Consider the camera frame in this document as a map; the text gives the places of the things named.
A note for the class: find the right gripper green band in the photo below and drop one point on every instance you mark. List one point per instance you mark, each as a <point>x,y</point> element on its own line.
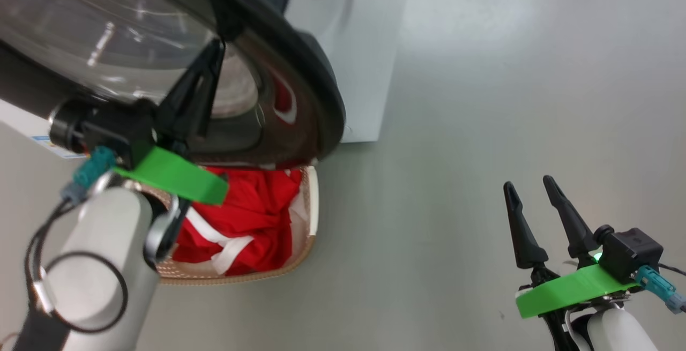
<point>568,289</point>

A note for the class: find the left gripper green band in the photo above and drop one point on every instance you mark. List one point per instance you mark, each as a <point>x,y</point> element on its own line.
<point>171,174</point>

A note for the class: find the round black-rimmed glass washer door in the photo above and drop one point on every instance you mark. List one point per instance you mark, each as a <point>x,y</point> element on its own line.
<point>107,29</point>

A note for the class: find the red and white garment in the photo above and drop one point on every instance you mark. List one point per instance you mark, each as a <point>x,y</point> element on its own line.
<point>252,217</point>

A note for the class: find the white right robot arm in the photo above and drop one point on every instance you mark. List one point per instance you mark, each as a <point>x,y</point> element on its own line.
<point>616,329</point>

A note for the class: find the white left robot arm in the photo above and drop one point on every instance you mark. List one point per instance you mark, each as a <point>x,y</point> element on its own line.
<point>102,233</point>

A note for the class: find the cream laundry basket brown rim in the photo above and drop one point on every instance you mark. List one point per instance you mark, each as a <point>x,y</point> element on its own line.
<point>312,201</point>

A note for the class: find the white front-load washing machine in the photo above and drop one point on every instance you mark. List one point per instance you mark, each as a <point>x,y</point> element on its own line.
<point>370,72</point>

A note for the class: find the blue energy label sticker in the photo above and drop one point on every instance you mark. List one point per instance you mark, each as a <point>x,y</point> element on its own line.
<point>53,144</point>

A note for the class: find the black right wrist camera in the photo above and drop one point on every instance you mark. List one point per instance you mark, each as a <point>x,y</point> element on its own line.
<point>632,252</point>

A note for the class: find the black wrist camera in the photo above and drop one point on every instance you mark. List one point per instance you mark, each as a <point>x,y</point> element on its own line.
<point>632,252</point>
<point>112,128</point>

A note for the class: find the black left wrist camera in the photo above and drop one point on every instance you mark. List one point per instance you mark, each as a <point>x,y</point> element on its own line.
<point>112,128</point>

